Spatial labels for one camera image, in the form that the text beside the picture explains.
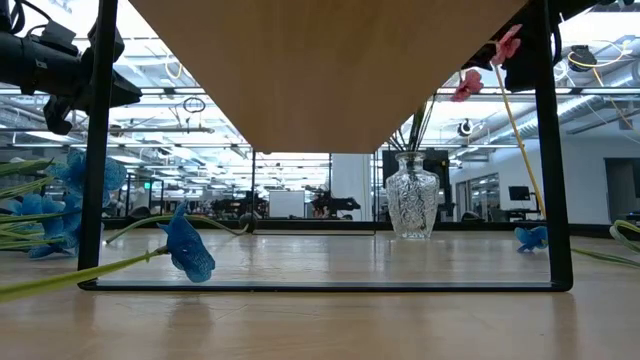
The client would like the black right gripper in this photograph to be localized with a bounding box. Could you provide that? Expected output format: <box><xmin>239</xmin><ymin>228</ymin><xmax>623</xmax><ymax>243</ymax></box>
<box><xmin>462</xmin><ymin>19</ymin><xmax>539</xmax><ymax>94</ymax></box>

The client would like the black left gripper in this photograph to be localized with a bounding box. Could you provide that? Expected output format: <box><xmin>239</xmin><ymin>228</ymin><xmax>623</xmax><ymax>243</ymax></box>
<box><xmin>19</xmin><ymin>20</ymin><xmax>144</xmax><ymax>135</ymax></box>

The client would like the red artificial flower bunch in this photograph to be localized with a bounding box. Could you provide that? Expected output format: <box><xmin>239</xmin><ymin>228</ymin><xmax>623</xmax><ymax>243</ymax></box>
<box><xmin>387</xmin><ymin>23</ymin><xmax>524</xmax><ymax>156</ymax></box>

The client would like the slim faceted clear glass vase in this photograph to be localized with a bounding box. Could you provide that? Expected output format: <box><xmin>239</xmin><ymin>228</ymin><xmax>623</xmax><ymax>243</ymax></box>
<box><xmin>384</xmin><ymin>151</ymin><xmax>441</xmax><ymax>240</ymax></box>

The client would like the long blue flower stem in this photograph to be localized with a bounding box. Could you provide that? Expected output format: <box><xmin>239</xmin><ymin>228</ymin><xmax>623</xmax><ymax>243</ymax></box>
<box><xmin>0</xmin><ymin>199</ymin><xmax>217</xmax><ymax>305</ymax></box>

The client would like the small blue flower sprig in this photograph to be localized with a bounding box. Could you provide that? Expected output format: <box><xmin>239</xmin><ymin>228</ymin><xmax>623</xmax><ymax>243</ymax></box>
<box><xmin>514</xmin><ymin>219</ymin><xmax>640</xmax><ymax>269</ymax></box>

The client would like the green stem with black bud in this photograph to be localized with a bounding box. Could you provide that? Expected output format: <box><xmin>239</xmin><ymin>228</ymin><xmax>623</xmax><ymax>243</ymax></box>
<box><xmin>104</xmin><ymin>212</ymin><xmax>259</xmax><ymax>246</ymax></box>

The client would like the wooden shelf with black legs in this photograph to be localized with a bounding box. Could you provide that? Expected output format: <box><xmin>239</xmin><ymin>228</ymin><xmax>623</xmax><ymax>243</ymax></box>
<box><xmin>77</xmin><ymin>0</ymin><xmax>574</xmax><ymax>294</ymax></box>

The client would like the large black monitor on stand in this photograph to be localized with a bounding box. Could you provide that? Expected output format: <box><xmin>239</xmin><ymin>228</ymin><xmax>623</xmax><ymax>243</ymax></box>
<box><xmin>382</xmin><ymin>148</ymin><xmax>451</xmax><ymax>221</ymax></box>

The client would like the dark grey door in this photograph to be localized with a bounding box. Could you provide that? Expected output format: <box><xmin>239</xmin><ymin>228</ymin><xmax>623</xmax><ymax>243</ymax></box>
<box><xmin>603</xmin><ymin>157</ymin><xmax>640</xmax><ymax>225</ymax></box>

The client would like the white board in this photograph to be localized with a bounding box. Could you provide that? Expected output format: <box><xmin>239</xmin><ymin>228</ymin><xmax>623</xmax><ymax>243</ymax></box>
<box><xmin>268</xmin><ymin>189</ymin><xmax>306</xmax><ymax>220</ymax></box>

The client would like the yellow cord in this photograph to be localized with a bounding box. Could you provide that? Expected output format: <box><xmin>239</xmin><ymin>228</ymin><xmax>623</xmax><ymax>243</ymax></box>
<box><xmin>492</xmin><ymin>64</ymin><xmax>547</xmax><ymax>219</ymax></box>

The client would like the black ceiling reel yellow cable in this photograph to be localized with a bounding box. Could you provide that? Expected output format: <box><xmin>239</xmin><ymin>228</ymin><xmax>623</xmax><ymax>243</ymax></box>
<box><xmin>569</xmin><ymin>44</ymin><xmax>599</xmax><ymax>71</ymax></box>

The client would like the black metal table frame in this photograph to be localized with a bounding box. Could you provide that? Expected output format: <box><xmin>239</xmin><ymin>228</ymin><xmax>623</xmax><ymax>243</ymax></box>
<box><xmin>102</xmin><ymin>217</ymin><xmax>640</xmax><ymax>239</ymax></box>

